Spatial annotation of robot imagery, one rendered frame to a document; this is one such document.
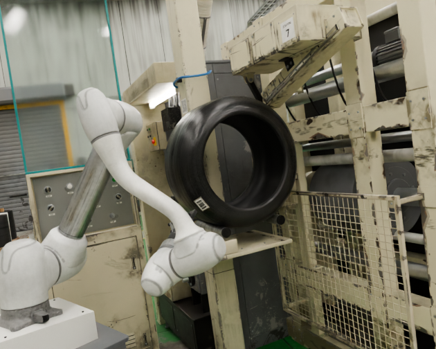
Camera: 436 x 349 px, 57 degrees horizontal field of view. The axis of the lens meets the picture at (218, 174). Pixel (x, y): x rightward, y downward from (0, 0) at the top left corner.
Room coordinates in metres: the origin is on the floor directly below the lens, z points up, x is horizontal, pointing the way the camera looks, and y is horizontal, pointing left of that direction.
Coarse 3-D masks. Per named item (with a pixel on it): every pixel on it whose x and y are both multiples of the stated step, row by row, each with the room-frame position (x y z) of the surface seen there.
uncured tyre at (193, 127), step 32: (224, 96) 1.82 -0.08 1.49; (192, 128) 1.70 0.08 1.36; (256, 128) 2.10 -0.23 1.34; (288, 128) 1.91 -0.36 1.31; (192, 160) 1.67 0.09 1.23; (256, 160) 2.12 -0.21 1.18; (288, 160) 1.85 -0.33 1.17; (192, 192) 1.69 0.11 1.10; (256, 192) 2.10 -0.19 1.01; (288, 192) 1.85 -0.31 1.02; (224, 224) 1.75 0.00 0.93
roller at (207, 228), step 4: (196, 220) 2.03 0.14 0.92; (196, 224) 1.99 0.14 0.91; (200, 224) 1.94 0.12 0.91; (204, 224) 1.90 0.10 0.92; (208, 224) 1.87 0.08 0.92; (212, 224) 1.84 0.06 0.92; (216, 224) 1.83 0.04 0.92; (204, 228) 1.89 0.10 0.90; (208, 228) 1.84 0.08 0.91; (212, 228) 1.80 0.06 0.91; (216, 228) 1.78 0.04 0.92; (220, 228) 1.74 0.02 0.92; (224, 228) 1.72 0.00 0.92; (228, 228) 1.73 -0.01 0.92; (216, 232) 1.77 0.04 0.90; (220, 232) 1.72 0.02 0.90; (224, 232) 1.71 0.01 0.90; (228, 232) 1.72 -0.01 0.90; (224, 236) 1.71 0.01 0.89; (228, 236) 1.72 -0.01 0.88
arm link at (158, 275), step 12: (156, 252) 1.32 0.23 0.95; (168, 252) 1.26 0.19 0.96; (156, 264) 1.24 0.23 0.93; (168, 264) 1.23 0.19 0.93; (144, 276) 1.23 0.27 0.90; (156, 276) 1.22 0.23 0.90; (168, 276) 1.23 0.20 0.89; (144, 288) 1.23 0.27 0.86; (156, 288) 1.21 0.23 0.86; (168, 288) 1.24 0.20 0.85
